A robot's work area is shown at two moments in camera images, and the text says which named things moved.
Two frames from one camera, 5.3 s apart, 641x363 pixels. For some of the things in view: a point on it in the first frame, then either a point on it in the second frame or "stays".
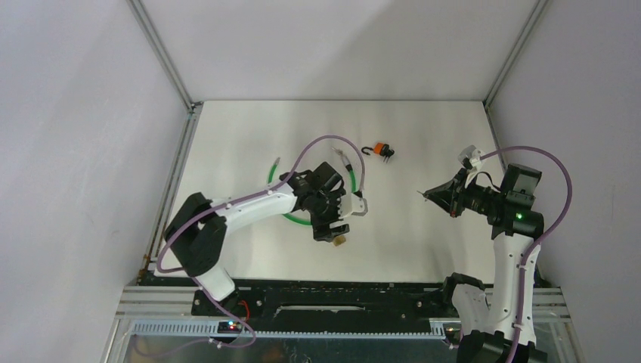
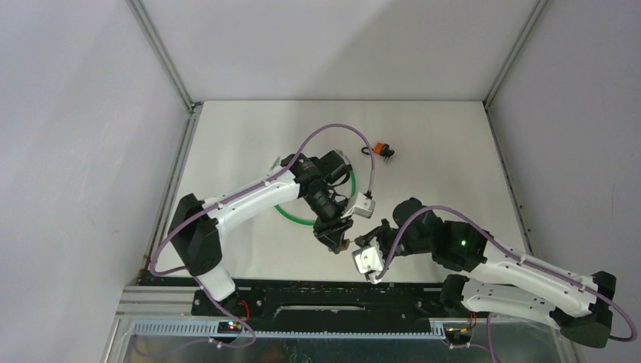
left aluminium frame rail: x=193 y=109 stays
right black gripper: x=451 y=195 → x=378 y=233
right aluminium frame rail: x=531 y=18 stays
